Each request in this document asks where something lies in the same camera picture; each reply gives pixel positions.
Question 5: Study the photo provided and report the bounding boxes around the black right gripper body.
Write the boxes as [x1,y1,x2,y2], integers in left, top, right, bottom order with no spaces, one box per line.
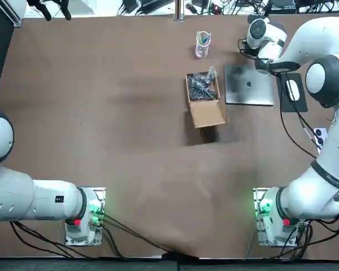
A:
[242,39,260,56]

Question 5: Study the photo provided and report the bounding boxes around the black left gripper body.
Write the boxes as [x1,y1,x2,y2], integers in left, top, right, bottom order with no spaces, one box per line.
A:
[27,0,70,7]

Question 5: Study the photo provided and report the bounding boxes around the grey laptop computer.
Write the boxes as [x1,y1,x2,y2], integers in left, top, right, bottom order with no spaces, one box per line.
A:
[223,64,275,107]

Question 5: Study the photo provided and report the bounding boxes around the pink plastic cup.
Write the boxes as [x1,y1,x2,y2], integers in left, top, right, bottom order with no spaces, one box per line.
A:
[195,30,213,60]

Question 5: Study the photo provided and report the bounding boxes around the black electronics box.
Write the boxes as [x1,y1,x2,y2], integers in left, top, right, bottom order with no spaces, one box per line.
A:
[270,0,298,14]

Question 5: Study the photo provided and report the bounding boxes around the white computer mouse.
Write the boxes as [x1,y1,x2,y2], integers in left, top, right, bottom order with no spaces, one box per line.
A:
[285,79,301,102]

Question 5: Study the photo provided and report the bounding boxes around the bag of black parts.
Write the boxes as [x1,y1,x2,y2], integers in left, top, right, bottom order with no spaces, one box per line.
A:
[186,65,219,102]

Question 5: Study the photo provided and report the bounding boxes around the small black power adapter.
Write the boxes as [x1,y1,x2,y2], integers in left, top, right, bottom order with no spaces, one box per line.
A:
[120,0,140,14]

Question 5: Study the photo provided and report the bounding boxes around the black mouse pad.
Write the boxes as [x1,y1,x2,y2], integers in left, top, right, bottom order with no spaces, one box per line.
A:
[276,72,309,113]

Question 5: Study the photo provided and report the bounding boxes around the open cardboard box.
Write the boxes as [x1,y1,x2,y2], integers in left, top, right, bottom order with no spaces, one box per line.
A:
[185,70,230,129]

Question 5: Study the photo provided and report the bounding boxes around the flat black device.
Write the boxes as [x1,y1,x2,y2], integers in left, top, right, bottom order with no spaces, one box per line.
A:
[140,0,175,8]

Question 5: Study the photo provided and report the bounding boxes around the aluminium frame post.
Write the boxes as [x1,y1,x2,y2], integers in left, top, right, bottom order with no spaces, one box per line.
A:
[172,0,185,22]
[5,0,28,28]

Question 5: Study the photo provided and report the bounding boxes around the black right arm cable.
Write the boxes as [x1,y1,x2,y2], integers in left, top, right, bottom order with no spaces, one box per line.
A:
[237,36,321,159]

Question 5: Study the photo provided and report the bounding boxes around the tangle of black cables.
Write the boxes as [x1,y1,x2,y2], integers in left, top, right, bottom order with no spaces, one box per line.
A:
[223,0,272,15]

